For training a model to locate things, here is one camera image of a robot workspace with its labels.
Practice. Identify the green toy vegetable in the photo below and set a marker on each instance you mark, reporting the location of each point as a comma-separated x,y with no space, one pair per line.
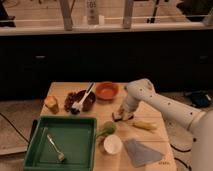
108,128

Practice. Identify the grey blue cloth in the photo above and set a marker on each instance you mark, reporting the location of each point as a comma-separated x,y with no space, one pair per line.
140,154

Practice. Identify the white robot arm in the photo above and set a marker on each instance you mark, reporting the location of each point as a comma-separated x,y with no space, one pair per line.
196,121

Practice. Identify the metal fork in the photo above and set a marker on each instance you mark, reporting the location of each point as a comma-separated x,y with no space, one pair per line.
61,156

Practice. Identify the orange bowl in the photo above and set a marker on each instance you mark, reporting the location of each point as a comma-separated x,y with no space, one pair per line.
106,90

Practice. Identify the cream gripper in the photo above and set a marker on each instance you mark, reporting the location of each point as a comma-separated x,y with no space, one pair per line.
123,113

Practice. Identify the white cup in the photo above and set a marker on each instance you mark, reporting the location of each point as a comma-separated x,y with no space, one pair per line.
112,144

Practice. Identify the dark cabinet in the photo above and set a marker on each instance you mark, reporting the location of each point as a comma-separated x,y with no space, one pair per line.
171,60

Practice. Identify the green plastic tray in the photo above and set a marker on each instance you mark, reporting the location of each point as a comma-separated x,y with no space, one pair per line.
74,136

